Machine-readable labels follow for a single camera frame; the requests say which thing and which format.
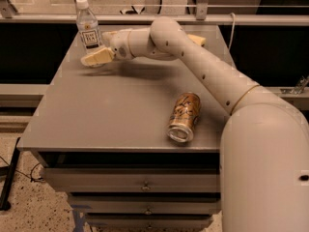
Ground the grey drawer cabinet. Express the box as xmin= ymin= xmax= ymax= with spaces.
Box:
xmin=18 ymin=40 xmax=229 ymax=219

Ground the black stand leg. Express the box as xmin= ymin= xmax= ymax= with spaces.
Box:
xmin=0 ymin=145 xmax=20 ymax=211

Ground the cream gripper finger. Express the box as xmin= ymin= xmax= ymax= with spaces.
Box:
xmin=101 ymin=31 xmax=117 ymax=44
xmin=80 ymin=47 xmax=115 ymax=67

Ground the top drawer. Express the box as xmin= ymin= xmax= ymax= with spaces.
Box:
xmin=42 ymin=168 xmax=220 ymax=192

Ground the yellow sponge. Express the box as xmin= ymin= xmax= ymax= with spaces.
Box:
xmin=188 ymin=34 xmax=206 ymax=46

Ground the orange soda can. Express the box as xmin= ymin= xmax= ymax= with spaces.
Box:
xmin=167 ymin=93 xmax=201 ymax=143

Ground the middle drawer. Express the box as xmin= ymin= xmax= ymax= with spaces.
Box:
xmin=69 ymin=195 xmax=221 ymax=215

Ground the black floor cable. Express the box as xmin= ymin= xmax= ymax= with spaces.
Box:
xmin=0 ymin=156 xmax=45 ymax=184

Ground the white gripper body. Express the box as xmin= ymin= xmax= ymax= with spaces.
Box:
xmin=109 ymin=29 xmax=133 ymax=60

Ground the bottom drawer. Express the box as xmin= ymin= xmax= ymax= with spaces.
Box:
xmin=86 ymin=215 xmax=212 ymax=229

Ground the white hanging cable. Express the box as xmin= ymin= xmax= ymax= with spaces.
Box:
xmin=227 ymin=12 xmax=237 ymax=51

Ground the grey metal railing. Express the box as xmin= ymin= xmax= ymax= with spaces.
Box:
xmin=0 ymin=0 xmax=309 ymax=26

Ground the clear plastic water bottle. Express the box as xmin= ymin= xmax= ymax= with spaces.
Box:
xmin=76 ymin=0 xmax=103 ymax=53

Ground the drawer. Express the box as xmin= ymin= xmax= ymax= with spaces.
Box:
xmin=86 ymin=215 xmax=212 ymax=229
xmin=69 ymin=195 xmax=221 ymax=215
xmin=42 ymin=168 xmax=220 ymax=192

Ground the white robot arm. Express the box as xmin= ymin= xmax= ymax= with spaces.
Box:
xmin=81 ymin=17 xmax=309 ymax=232

